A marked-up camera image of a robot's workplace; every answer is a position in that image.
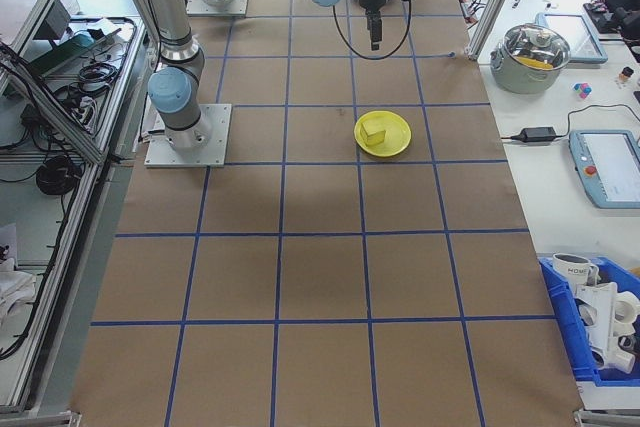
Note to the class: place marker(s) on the light blue teach pendant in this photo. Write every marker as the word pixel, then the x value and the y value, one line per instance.
pixel 580 37
pixel 615 167

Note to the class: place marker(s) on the colourful small toy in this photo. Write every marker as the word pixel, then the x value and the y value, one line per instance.
pixel 582 89

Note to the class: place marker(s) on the white printed mug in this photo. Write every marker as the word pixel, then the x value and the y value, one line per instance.
pixel 570 269

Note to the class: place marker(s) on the small bottle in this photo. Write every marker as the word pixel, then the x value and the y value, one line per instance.
pixel 624 78

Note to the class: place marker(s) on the aluminium profile post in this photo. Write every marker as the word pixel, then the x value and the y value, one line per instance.
pixel 492 7

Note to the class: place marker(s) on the white pipe fitting assembly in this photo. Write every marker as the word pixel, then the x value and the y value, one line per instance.
pixel 602 312

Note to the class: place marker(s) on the blue plastic bin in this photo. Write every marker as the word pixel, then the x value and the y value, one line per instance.
pixel 565 327

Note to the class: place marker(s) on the white cloth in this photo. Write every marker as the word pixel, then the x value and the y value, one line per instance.
pixel 15 289

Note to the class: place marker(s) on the grey box device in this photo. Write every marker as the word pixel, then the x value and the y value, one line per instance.
pixel 55 19

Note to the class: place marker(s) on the yellow plastic plate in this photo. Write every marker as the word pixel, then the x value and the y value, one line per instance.
pixel 397 139

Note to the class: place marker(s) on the steel pot with lid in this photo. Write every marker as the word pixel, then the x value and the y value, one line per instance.
pixel 525 72

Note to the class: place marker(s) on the white square base plate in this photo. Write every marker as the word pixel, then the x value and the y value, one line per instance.
pixel 217 147
pixel 242 6

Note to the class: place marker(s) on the black power strip with plugs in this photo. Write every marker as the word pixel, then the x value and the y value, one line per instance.
pixel 80 104

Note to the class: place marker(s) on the yellow foam block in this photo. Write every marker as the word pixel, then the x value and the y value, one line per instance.
pixel 372 133

